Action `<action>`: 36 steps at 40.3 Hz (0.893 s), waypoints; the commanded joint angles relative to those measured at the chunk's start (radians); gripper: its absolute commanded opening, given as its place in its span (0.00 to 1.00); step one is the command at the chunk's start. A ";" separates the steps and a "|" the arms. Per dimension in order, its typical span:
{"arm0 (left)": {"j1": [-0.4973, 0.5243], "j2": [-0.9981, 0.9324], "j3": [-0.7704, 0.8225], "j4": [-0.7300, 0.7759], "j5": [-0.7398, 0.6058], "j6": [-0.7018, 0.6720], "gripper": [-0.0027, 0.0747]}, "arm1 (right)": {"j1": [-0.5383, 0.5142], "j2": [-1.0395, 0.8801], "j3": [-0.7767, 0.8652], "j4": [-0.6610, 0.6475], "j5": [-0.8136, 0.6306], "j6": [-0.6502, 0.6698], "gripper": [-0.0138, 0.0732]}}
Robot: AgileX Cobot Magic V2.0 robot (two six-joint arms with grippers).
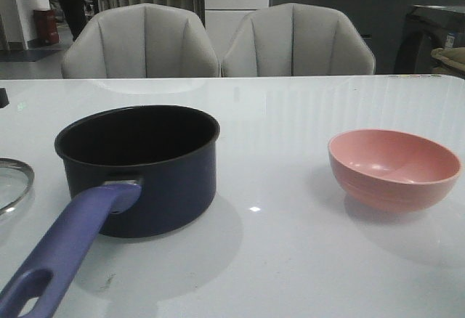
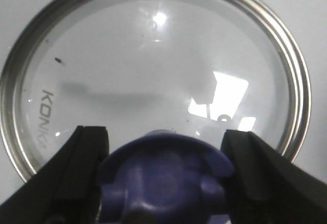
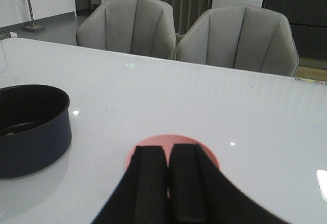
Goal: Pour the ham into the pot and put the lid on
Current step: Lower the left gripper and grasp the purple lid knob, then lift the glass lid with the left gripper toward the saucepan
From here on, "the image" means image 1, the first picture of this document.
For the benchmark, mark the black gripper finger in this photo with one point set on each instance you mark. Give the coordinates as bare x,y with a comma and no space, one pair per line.
4,100

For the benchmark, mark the glass lid purple knob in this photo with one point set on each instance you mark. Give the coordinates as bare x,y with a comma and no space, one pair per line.
17,180

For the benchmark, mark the pink bowl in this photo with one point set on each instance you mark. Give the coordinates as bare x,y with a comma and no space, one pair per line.
391,170

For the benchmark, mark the red bin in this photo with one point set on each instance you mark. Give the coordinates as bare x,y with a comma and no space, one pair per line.
46,26

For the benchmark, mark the left grey upholstered chair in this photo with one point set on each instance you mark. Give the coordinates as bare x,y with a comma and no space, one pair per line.
142,41

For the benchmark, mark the grey upholstered chair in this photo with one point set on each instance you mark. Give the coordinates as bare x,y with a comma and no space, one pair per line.
142,41
297,40

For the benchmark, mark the right grey upholstered chair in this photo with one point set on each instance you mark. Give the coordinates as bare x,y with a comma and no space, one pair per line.
297,40

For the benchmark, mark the grey counter with white top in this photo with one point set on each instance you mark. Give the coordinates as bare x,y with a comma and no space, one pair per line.
379,22

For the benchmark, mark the beige cushion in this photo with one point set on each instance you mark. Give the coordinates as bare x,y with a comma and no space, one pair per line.
449,61

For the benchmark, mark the dark blue saucepan purple handle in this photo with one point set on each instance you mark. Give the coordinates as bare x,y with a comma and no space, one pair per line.
132,172

